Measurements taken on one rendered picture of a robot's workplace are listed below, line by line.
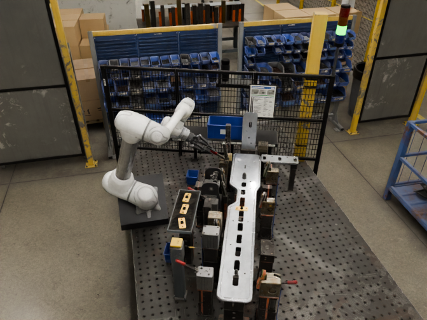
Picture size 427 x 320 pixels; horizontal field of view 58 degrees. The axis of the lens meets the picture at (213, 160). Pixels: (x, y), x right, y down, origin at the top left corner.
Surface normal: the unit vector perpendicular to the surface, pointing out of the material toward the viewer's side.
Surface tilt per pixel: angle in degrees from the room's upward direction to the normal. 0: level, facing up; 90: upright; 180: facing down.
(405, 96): 91
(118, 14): 90
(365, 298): 0
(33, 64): 92
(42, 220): 0
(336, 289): 0
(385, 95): 90
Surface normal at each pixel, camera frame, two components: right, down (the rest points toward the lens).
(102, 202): 0.00, -0.82
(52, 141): 0.25, 0.55
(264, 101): -0.11, 0.57
